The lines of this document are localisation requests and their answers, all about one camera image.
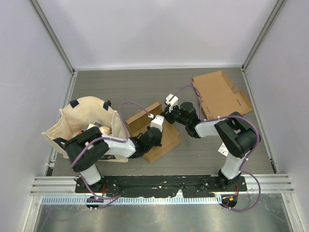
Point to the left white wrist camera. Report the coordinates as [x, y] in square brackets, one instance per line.
[157, 122]

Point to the white slotted cable duct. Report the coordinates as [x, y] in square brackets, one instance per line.
[89, 200]

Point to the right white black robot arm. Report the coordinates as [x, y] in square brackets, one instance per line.
[238, 134]

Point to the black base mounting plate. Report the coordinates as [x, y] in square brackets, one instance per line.
[164, 186]

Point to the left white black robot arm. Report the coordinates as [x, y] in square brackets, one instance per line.
[85, 149]

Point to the aluminium front rail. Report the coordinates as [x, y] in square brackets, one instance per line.
[65, 185]

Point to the flat brown cardboard box blank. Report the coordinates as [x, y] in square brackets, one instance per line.
[220, 97]

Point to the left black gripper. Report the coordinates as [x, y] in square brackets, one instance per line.
[159, 142]

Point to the small white plastic packet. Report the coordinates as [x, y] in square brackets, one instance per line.
[223, 150]

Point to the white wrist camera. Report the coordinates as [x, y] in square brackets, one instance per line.
[171, 101]
[157, 122]

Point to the brown cardboard box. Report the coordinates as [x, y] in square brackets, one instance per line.
[220, 97]
[137, 125]

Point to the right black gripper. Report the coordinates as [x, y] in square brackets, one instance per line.
[167, 115]

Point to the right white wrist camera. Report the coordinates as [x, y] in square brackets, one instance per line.
[171, 101]

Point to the beige canvas tote bag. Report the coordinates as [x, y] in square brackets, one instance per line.
[76, 117]

